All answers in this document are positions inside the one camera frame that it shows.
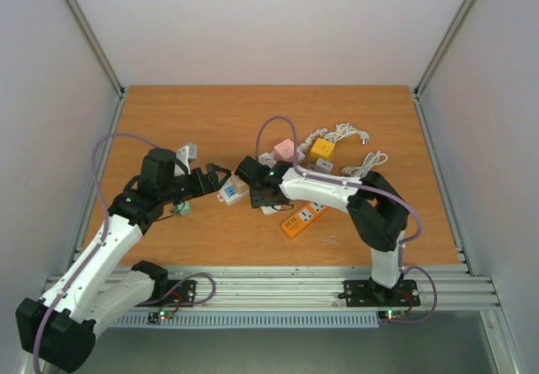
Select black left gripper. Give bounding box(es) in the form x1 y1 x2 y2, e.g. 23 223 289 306
162 164 232 206

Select white cube socket adapter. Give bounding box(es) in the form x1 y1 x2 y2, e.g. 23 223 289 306
258 152 276 168

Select pink cube socket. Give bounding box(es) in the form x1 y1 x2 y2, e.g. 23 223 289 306
273 139 300 163

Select green small charger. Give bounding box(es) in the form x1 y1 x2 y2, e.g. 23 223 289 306
170 201 191 216

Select white square charger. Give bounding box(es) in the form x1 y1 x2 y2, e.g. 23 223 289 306
313 158 334 174

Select yellow cube socket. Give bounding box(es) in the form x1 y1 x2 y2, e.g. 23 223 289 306
310 138 335 163

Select white power strip pastel sockets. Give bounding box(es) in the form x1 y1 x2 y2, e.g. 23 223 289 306
217 177 249 206

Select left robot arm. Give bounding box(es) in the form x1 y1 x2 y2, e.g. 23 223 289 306
15 147 232 373

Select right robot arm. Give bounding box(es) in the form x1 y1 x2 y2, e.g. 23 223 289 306
235 156 412 306

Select orange power strip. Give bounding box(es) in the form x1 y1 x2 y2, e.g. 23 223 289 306
280 202 328 238

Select left small circuit board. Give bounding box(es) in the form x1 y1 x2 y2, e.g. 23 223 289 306
147 311 175 324

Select small circuit board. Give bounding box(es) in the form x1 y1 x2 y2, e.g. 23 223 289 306
378 309 411 322
147 311 175 324

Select right small circuit board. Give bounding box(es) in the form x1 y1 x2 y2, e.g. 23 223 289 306
378 309 411 322

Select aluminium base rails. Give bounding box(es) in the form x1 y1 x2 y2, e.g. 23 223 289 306
167 264 501 311

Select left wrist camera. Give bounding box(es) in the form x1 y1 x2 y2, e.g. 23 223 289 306
174 142 198 177

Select white coiled power cable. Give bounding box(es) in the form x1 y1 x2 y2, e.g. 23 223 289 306
298 121 391 179

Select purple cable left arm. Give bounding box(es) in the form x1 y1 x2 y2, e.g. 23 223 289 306
32 132 180 374

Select grey slotted cable duct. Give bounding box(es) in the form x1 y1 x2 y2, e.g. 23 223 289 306
111 311 379 329

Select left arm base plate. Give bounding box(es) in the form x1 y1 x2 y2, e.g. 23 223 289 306
139 280 196 307

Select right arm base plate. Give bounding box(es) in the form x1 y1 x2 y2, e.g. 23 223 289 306
338 279 421 307

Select aluminium frame post left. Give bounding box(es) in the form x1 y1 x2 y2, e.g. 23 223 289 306
45 0 126 99

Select aluminium frame post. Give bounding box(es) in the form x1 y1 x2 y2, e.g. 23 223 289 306
413 0 496 99
45 0 126 99

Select aluminium frame post right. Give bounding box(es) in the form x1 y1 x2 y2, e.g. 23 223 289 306
413 0 496 99

